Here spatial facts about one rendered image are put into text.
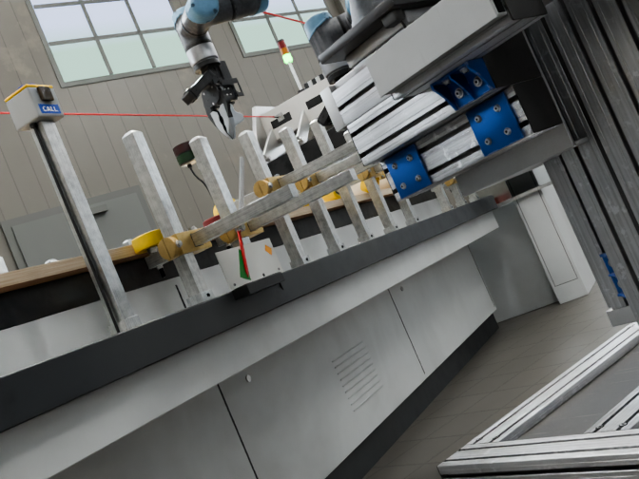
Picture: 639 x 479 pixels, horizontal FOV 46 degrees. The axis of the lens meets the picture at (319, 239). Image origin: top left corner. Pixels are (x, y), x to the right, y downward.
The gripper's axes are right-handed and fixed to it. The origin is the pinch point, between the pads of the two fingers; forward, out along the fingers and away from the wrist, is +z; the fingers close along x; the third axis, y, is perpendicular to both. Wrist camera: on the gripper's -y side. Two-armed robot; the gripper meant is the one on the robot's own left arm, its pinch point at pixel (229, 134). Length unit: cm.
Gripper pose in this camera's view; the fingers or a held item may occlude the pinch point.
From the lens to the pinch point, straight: 198.0
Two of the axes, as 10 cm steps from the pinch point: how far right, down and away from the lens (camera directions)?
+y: 6.7, -2.5, 7.0
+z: 3.9, 9.2, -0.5
